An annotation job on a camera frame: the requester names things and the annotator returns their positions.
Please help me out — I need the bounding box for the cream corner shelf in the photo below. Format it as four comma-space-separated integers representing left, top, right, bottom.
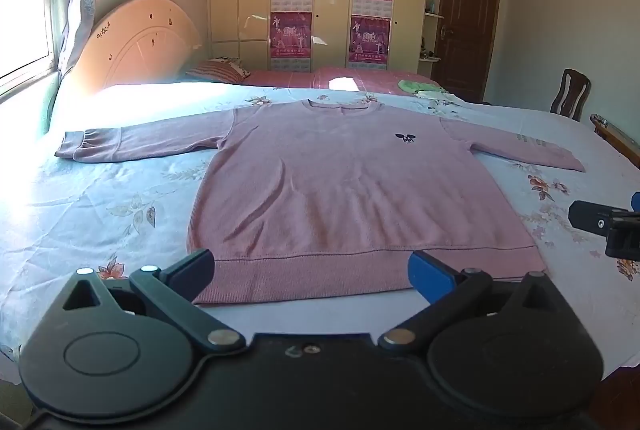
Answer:
424, 0, 447, 61

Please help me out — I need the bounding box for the cream wooden headboard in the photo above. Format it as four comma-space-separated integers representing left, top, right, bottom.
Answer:
65, 0, 203, 93

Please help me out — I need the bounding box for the dark wooden door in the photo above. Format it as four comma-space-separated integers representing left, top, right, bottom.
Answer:
431, 0, 502, 103

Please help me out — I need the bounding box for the green folded cloth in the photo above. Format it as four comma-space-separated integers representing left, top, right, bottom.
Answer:
397, 79, 441, 92

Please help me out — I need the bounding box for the wooden furniture edge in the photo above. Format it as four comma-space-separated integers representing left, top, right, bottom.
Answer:
590, 114, 640, 168

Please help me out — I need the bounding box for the pink checked bed cover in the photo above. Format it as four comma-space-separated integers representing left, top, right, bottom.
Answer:
242, 66, 443, 97

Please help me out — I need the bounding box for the floral light bedsheet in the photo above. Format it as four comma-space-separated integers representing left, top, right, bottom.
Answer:
0, 82, 640, 391

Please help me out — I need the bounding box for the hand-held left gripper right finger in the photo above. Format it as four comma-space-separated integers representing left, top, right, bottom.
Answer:
377, 250, 576, 356

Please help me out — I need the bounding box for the white folded cloth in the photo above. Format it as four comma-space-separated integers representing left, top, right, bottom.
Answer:
412, 89, 458, 101

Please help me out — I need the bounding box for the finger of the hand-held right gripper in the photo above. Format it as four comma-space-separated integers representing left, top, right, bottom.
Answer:
605, 191, 640, 261
568, 199, 630, 237

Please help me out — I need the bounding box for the pink long-sleeved sweater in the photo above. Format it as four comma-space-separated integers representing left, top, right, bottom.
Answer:
54, 99, 586, 306

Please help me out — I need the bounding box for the striped pillow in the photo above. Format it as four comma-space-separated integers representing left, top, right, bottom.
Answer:
186, 57, 251, 84

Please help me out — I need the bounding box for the dark wooden chair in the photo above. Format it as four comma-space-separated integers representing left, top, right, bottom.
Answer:
550, 69, 592, 122

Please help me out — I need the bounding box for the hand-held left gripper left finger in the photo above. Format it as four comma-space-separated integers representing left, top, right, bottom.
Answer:
61, 249, 247, 355

